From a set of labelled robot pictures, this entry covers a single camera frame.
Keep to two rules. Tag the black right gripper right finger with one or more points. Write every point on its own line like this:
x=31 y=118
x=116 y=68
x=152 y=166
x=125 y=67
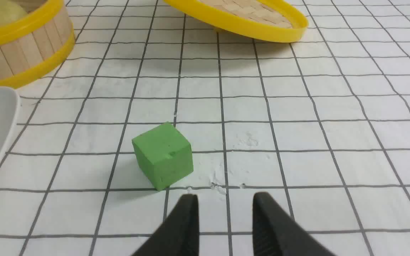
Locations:
x=275 y=233

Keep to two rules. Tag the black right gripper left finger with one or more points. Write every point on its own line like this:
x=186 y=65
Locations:
x=179 y=234

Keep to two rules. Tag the green cube block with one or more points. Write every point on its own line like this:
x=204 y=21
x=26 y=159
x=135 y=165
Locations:
x=164 y=155

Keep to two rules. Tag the white grid tablecloth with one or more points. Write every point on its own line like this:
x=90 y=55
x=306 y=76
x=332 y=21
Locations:
x=322 y=124

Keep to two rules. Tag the bamboo steamer lid yellow rim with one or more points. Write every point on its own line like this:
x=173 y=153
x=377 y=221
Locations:
x=266 y=20

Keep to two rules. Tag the bamboo steamer basket yellow rim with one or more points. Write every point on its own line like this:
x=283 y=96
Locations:
x=35 y=44

